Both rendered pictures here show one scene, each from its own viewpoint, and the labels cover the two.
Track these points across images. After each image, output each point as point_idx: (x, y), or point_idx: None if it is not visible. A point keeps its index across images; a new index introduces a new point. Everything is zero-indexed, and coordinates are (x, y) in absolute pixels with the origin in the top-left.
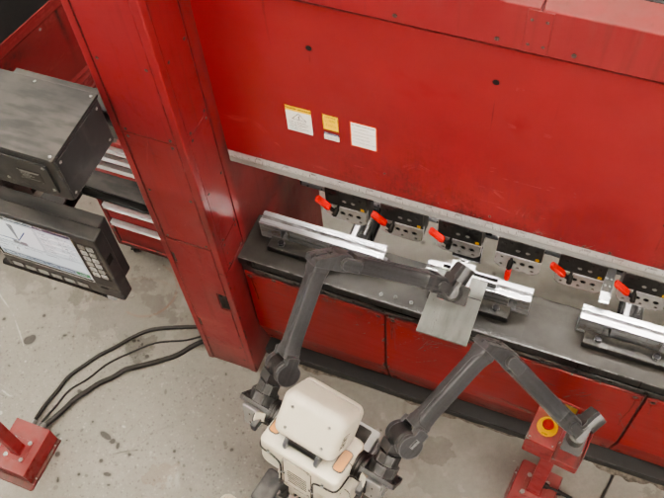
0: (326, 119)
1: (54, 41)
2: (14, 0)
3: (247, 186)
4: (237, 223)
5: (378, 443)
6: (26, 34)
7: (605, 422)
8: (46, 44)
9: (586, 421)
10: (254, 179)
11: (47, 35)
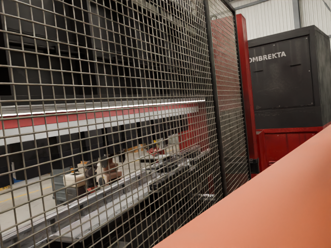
0: None
1: (281, 143)
2: (271, 119)
3: (199, 132)
4: (191, 140)
5: (106, 155)
6: (271, 132)
7: (87, 172)
8: (278, 142)
9: (89, 167)
10: (204, 134)
11: (280, 139)
